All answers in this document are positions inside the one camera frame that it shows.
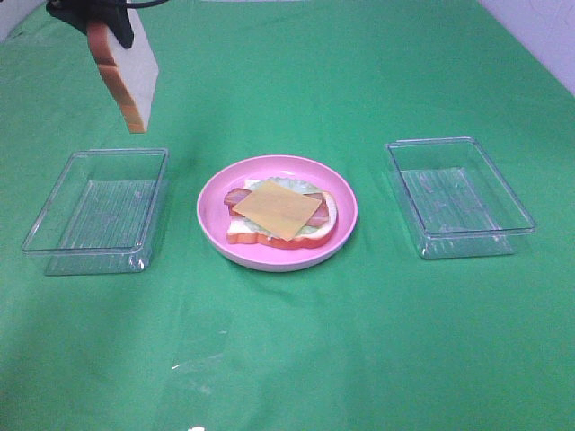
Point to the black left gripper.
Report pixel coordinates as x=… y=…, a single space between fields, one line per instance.
x=78 y=13

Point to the tray bread slice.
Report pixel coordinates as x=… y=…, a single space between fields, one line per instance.
x=242 y=231
x=129 y=73

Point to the tray bacon strip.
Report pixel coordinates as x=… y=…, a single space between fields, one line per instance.
x=320 y=217

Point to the green lettuce leaf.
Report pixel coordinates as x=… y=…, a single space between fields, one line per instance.
x=299 y=186

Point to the yellow cheese slice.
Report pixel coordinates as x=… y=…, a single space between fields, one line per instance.
x=278 y=210

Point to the clear left plastic tray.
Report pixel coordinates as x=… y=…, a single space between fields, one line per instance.
x=101 y=215

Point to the clear plastic tray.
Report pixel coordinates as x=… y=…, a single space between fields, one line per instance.
x=101 y=215
x=454 y=199

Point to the pink round plate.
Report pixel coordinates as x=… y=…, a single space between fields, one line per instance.
x=214 y=219

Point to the clear right plastic tray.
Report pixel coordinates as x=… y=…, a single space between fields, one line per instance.
x=454 y=199

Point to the green tablecloth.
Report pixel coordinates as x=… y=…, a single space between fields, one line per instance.
x=375 y=338

